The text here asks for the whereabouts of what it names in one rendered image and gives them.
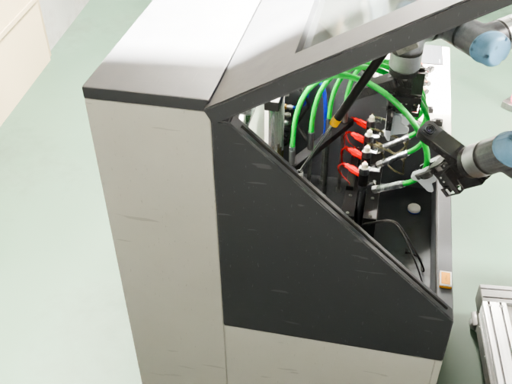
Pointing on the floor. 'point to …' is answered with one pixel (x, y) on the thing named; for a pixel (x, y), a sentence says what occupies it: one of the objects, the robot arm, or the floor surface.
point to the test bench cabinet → (317, 362)
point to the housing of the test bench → (167, 180)
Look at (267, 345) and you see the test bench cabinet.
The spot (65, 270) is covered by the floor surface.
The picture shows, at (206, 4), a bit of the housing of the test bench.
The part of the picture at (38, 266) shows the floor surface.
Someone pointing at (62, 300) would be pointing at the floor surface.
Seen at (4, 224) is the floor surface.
